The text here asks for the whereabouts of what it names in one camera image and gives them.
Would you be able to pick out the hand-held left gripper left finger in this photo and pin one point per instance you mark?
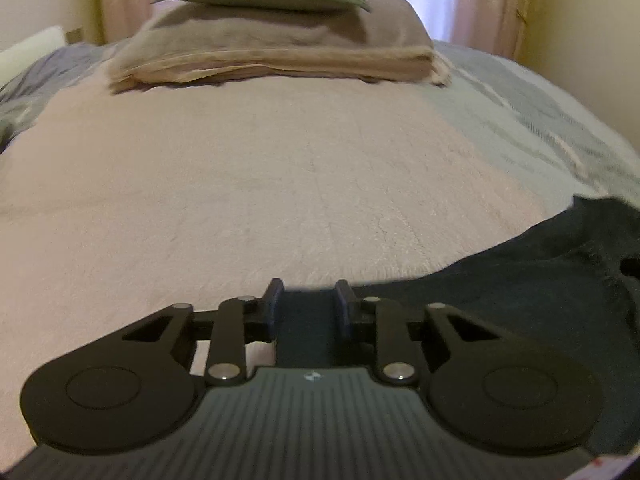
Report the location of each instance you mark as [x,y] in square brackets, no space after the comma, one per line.
[272,310]

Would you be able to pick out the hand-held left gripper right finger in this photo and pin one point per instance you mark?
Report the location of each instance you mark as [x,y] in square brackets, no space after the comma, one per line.
[345,310]

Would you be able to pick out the dark denim pants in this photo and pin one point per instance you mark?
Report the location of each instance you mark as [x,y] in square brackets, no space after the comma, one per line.
[500,285]

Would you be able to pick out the pale pink blanket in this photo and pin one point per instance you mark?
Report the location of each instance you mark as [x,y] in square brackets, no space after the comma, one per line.
[250,185]

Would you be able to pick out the beige grey pillow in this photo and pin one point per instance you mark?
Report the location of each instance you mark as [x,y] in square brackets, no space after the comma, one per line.
[280,45]

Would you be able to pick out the grey herringbone bedspread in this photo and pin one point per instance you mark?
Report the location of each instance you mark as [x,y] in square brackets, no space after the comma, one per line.
[525,110]

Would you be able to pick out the white pillow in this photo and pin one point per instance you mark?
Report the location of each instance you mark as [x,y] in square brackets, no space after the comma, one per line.
[30,52]

